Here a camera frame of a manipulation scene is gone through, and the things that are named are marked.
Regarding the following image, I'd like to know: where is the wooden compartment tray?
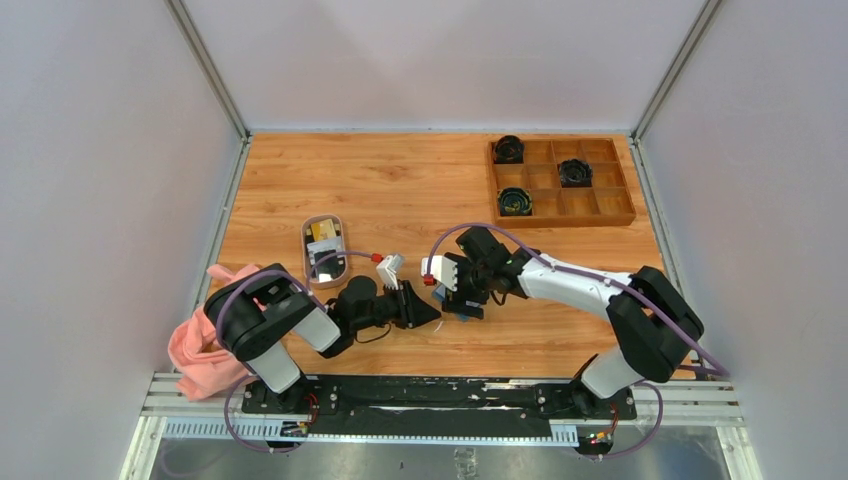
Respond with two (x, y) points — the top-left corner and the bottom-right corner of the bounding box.
(487, 135), (637, 229)

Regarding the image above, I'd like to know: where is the black rosette middle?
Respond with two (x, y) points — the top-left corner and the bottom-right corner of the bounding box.
(558, 158), (594, 188)

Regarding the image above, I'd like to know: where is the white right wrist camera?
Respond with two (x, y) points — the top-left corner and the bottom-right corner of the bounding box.
(420, 255), (459, 292)

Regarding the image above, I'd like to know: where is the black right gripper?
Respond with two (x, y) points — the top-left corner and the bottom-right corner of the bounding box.
(442, 254), (494, 320)

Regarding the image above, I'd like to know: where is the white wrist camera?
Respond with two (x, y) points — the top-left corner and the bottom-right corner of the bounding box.
(376, 253), (405, 290)
(420, 255), (459, 292)

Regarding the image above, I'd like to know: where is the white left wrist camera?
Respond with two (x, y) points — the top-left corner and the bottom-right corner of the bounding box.
(376, 253), (405, 290)

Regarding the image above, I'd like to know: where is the pink cloth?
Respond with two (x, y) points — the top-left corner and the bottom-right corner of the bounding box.
(167, 304), (250, 402)

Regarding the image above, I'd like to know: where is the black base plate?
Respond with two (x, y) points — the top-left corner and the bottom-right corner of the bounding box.
(237, 375), (637, 439)

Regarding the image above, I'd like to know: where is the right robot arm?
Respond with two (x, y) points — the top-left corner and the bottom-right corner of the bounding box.
(421, 222), (704, 418)

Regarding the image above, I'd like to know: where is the aluminium frame rail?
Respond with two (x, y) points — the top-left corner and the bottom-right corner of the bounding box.
(142, 373), (744, 447)

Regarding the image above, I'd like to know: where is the black VIP card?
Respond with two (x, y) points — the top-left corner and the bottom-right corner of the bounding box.
(310, 257), (346, 283)

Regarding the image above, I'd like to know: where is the black blue rosette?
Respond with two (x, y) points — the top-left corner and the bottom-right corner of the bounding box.
(496, 187), (533, 217)

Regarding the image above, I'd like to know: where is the blue leather card holder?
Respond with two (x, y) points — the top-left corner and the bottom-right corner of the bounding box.
(431, 285), (469, 323)

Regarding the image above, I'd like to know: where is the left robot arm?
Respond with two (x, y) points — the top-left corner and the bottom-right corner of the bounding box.
(202, 263), (441, 413)

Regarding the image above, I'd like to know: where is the black rosette top left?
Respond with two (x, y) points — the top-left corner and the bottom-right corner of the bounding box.
(492, 135), (525, 165)

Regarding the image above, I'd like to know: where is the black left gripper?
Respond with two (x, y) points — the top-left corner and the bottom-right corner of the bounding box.
(351, 279), (441, 332)

